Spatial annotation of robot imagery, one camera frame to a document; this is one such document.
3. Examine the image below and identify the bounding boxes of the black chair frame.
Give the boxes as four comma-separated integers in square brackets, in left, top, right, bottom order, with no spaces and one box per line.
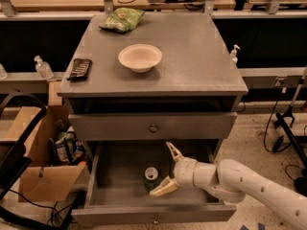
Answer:
[0,92,47,199]

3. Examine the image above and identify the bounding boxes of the closed grey top drawer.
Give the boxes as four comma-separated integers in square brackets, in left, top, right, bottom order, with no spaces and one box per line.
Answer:
[69,112,237,141]

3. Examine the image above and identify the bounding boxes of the snack bags in box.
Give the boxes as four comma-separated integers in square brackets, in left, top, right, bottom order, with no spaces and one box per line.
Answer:
[49,131,85,165]

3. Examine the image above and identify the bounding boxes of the cardboard box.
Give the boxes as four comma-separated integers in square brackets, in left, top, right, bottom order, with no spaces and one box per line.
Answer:
[0,104,87,204]

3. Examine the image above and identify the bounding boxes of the green soda can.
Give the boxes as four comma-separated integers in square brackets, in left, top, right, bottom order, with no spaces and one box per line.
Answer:
[143,167,159,192]

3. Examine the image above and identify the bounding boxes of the grey drawer cabinet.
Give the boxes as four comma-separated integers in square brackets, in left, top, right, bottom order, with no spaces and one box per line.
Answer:
[60,12,248,142]

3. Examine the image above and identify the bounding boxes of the open grey middle drawer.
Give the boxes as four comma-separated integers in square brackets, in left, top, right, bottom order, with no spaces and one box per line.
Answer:
[72,141,236,226]

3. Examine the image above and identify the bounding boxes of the white bowl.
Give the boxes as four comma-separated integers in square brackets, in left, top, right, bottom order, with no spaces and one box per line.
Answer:
[118,44,162,73]

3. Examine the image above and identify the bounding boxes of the green chip bag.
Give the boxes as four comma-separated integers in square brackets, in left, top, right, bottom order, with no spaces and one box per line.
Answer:
[99,8,145,34]

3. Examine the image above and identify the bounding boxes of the white pump bottle right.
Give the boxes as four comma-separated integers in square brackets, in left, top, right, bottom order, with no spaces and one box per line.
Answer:
[230,44,241,64]

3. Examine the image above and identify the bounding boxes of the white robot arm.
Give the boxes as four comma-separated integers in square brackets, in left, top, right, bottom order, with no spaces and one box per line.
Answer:
[150,142,307,230]

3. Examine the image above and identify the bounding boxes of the clear sanitizer bottle left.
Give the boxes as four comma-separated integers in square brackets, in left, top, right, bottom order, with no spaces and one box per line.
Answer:
[35,56,54,80]

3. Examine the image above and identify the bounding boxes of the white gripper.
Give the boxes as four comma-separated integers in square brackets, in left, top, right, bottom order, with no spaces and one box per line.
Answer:
[150,142,198,196]

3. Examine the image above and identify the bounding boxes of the black stand with cables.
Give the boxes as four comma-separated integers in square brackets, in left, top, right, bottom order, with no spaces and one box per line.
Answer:
[263,69,307,196]

